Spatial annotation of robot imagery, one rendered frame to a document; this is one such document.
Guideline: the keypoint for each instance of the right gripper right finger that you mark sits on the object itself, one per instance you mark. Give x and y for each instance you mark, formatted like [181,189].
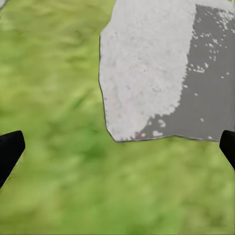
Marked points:
[227,145]

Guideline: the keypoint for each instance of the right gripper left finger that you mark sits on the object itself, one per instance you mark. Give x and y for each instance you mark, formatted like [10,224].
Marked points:
[12,146]

